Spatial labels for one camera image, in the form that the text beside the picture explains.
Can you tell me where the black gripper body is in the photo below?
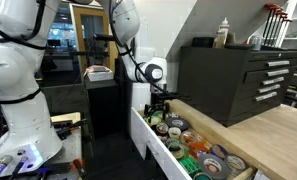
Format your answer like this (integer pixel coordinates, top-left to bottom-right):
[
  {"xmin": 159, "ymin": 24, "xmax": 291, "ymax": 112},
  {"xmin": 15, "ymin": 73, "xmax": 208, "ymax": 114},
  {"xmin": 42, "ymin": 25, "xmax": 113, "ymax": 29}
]
[{"xmin": 150, "ymin": 90, "xmax": 171, "ymax": 108}]

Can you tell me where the wooden door frame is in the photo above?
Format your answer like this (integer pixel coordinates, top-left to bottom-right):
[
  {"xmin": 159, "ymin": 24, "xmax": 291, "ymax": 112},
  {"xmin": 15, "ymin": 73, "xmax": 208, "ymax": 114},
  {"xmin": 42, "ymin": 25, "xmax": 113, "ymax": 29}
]
[{"xmin": 70, "ymin": 4, "xmax": 120, "ymax": 78}]

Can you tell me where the spray bottle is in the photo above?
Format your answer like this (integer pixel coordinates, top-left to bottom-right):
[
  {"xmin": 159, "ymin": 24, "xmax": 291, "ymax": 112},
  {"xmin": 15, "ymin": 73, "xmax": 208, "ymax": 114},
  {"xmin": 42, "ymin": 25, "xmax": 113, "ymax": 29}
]
[{"xmin": 219, "ymin": 16, "xmax": 231, "ymax": 48}]

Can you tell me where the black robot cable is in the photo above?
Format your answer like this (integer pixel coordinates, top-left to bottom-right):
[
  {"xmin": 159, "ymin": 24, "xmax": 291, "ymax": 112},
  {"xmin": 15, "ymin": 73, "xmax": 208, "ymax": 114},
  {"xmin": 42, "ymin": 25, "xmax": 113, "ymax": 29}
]
[{"xmin": 108, "ymin": 0, "xmax": 169, "ymax": 96}]

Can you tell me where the clear tape roll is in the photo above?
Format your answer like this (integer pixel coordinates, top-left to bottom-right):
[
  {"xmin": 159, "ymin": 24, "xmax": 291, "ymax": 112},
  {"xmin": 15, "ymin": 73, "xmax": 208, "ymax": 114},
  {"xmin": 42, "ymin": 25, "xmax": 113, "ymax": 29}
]
[{"xmin": 180, "ymin": 129, "xmax": 205, "ymax": 146}]

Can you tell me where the white cabinet with wooden countertop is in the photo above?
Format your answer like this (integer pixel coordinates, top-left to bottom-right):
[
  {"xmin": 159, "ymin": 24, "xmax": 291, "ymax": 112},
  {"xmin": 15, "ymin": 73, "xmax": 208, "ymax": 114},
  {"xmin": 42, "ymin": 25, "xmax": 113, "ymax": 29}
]
[{"xmin": 164, "ymin": 98, "xmax": 297, "ymax": 180}]

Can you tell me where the black metal tool chest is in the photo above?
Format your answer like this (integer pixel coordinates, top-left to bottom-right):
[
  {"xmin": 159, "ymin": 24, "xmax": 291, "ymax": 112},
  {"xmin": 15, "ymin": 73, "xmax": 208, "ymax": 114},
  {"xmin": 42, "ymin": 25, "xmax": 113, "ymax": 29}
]
[{"xmin": 177, "ymin": 45, "xmax": 297, "ymax": 128}]

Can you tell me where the black low cabinet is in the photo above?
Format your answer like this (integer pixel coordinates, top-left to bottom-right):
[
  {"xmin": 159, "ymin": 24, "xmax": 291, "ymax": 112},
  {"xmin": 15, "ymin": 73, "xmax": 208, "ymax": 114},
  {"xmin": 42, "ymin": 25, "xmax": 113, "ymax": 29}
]
[{"xmin": 83, "ymin": 78, "xmax": 123, "ymax": 139}]

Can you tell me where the cream tape roll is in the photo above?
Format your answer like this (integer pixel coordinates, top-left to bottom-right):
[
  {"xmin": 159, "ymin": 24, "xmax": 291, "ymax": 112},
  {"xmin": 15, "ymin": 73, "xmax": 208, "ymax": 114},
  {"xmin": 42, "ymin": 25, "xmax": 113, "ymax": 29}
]
[{"xmin": 167, "ymin": 126, "xmax": 183, "ymax": 140}]

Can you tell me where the black clamp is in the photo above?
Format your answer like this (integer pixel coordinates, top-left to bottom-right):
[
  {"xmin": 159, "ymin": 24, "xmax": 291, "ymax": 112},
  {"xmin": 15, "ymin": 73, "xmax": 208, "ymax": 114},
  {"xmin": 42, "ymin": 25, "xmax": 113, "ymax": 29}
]
[{"xmin": 52, "ymin": 118, "xmax": 89, "ymax": 140}]

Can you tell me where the tape roll with red label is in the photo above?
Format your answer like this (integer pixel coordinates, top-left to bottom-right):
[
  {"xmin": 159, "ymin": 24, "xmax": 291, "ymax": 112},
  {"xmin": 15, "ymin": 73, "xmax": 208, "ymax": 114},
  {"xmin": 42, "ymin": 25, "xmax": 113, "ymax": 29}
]
[{"xmin": 155, "ymin": 122, "xmax": 170, "ymax": 136}]

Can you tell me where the green tape roll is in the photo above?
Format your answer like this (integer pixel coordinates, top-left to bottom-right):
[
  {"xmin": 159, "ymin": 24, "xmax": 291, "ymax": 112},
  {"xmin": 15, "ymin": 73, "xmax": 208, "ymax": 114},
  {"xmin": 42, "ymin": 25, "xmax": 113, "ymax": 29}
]
[
  {"xmin": 166, "ymin": 137, "xmax": 183, "ymax": 148},
  {"xmin": 169, "ymin": 143, "xmax": 186, "ymax": 160}
]

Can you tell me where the black case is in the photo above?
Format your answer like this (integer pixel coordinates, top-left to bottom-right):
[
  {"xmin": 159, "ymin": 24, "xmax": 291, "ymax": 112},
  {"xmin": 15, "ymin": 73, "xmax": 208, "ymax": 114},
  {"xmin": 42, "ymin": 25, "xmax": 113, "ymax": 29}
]
[{"xmin": 191, "ymin": 36, "xmax": 216, "ymax": 48}]

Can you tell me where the blue tape roll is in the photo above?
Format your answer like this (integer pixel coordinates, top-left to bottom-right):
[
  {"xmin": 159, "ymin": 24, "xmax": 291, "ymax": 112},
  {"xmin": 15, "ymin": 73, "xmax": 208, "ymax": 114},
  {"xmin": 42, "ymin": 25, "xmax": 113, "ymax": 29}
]
[{"xmin": 209, "ymin": 144, "xmax": 229, "ymax": 160}]

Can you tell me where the black horizontal mount bar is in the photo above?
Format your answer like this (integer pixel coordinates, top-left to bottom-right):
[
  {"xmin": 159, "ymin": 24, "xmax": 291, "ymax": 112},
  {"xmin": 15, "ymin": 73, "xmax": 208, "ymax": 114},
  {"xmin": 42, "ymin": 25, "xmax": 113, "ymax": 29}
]
[{"xmin": 94, "ymin": 33, "xmax": 117, "ymax": 43}]

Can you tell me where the grey duct tape roll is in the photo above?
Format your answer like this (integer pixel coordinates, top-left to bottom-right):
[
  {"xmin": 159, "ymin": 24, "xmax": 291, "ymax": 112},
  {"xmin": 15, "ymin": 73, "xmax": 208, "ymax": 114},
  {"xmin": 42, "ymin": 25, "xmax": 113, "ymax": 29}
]
[{"xmin": 197, "ymin": 153, "xmax": 231, "ymax": 180}]

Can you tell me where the black tape roll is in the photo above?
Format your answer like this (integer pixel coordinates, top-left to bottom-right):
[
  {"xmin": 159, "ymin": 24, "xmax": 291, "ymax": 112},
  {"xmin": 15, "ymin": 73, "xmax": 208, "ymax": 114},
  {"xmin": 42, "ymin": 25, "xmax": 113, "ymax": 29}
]
[{"xmin": 164, "ymin": 117, "xmax": 190, "ymax": 132}]

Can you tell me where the orange tape roll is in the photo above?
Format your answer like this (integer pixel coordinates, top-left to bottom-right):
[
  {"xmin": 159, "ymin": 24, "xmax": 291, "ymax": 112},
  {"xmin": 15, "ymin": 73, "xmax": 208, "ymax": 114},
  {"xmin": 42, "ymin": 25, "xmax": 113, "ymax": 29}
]
[{"xmin": 187, "ymin": 142, "xmax": 211, "ymax": 160}]

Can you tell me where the white cabinet drawer with tapes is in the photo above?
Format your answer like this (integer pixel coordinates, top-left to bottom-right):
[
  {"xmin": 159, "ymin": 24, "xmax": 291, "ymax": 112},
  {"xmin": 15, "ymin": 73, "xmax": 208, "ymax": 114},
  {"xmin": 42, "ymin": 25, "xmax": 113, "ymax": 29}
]
[{"xmin": 130, "ymin": 99, "xmax": 258, "ymax": 180}]

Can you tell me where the yellow-green tape roll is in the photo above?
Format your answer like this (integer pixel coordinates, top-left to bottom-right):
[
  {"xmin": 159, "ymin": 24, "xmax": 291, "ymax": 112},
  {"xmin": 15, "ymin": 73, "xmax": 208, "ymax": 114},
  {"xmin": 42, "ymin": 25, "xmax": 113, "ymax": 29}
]
[{"xmin": 148, "ymin": 114, "xmax": 163, "ymax": 127}]

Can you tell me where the green plastic box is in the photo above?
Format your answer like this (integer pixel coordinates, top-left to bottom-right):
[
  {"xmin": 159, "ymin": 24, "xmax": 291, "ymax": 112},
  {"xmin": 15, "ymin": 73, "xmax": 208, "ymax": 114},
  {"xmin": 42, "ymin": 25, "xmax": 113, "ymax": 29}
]
[{"xmin": 178, "ymin": 156, "xmax": 202, "ymax": 177}]

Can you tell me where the brown glue bottle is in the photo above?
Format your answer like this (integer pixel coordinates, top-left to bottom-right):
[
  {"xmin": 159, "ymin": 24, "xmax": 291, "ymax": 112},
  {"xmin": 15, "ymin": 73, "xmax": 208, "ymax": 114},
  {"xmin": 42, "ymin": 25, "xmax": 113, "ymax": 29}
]
[{"xmin": 213, "ymin": 29, "xmax": 227, "ymax": 49}]

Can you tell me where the silver tape roll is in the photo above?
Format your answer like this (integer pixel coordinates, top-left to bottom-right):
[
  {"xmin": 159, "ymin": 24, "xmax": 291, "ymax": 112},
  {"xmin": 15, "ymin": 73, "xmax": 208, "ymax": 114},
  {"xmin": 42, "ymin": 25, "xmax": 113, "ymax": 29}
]
[{"xmin": 224, "ymin": 154, "xmax": 249, "ymax": 177}]

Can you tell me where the silver cable connector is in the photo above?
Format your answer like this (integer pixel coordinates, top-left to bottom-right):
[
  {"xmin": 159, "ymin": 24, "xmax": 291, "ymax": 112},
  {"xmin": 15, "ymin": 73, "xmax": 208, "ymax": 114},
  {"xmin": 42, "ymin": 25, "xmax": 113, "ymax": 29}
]
[
  {"xmin": 7, "ymin": 155, "xmax": 30, "ymax": 180},
  {"xmin": 0, "ymin": 154, "xmax": 14, "ymax": 178}
]

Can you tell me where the pink and white box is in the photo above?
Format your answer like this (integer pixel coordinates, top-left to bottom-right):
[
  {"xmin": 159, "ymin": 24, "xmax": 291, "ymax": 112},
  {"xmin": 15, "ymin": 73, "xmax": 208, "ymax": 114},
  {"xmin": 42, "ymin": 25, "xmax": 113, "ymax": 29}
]
[{"xmin": 86, "ymin": 64, "xmax": 115, "ymax": 83}]

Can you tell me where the red handled bar clamp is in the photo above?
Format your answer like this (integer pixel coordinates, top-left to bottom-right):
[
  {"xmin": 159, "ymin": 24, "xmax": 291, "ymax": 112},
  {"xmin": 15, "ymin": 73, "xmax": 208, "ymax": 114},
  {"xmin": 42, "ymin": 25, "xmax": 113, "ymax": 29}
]
[
  {"xmin": 261, "ymin": 3, "xmax": 281, "ymax": 48},
  {"xmin": 276, "ymin": 17, "xmax": 293, "ymax": 48},
  {"xmin": 267, "ymin": 9, "xmax": 286, "ymax": 48},
  {"xmin": 271, "ymin": 13, "xmax": 289, "ymax": 48}
]

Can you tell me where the black hose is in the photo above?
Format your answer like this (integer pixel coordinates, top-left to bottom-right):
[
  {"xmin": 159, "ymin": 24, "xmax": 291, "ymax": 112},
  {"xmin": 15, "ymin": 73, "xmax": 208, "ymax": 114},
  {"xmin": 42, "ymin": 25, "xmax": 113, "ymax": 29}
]
[{"xmin": 283, "ymin": 94, "xmax": 297, "ymax": 108}]

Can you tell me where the teal tape roll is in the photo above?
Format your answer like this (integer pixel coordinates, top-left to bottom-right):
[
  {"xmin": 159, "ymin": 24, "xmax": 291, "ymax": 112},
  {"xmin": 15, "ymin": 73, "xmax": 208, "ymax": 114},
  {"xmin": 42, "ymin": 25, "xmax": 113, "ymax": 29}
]
[{"xmin": 192, "ymin": 171, "xmax": 213, "ymax": 180}]

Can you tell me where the orange handled clamp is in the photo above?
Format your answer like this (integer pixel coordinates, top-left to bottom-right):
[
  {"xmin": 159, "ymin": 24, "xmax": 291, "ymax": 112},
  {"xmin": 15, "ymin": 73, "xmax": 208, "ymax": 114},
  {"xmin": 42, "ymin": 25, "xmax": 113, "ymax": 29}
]
[{"xmin": 71, "ymin": 158, "xmax": 88, "ymax": 178}]

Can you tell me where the metal can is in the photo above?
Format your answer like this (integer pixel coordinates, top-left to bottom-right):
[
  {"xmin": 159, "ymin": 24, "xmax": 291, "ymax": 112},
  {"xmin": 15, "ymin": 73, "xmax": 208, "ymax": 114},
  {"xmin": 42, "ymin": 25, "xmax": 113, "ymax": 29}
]
[{"xmin": 249, "ymin": 34, "xmax": 264, "ymax": 51}]

